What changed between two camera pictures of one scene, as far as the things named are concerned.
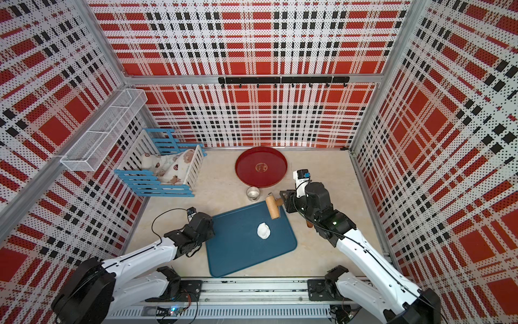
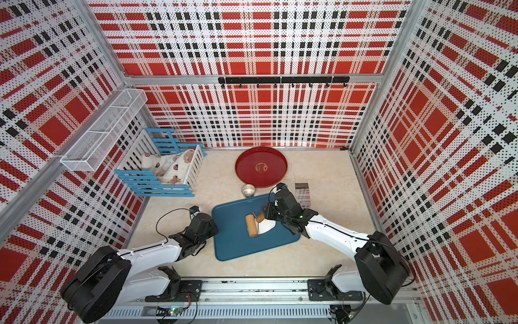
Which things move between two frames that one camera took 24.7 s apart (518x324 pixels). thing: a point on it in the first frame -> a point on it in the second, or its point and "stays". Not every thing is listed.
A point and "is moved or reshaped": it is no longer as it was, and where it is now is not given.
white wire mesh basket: [94, 145] stays
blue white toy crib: [156, 165] stays
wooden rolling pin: [274, 204] is moved or reshaped
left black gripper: [210, 232] stays
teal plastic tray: [246, 237] is moved or reshaped
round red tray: [261, 167] stays
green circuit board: [176, 310] stays
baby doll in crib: [170, 169] stays
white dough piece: [263, 231] is moved or reshaped
